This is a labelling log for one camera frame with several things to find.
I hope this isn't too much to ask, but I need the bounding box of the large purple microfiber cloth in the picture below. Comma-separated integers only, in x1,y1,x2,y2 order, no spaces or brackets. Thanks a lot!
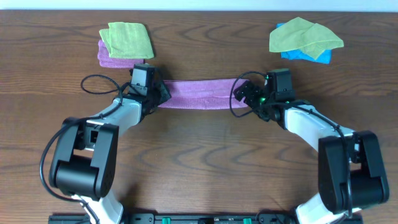
159,78,235,110

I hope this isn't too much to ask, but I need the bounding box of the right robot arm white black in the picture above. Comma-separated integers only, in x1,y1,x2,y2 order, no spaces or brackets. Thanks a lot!
230,81,390,223

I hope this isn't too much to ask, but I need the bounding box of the folded green cloth left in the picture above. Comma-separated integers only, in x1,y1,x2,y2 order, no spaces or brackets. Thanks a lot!
99,22,154,59

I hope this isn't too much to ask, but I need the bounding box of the folded purple cloth left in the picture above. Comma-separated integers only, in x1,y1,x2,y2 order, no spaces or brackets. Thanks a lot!
97,40,144,68

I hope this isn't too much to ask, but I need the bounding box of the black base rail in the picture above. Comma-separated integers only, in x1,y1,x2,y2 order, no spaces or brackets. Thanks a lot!
48,213,364,224

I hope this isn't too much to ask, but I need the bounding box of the blue cloth right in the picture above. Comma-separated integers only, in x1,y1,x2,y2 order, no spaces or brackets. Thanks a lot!
269,23,335,64

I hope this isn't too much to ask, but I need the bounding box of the crumpled green cloth right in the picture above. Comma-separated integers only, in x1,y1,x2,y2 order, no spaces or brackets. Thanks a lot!
269,17,345,60

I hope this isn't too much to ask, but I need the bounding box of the black right camera cable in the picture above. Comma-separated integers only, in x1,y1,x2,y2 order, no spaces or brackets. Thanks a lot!
229,70,268,118

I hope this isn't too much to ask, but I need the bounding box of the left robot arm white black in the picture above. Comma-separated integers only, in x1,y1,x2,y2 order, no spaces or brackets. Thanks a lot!
39,81,171,223

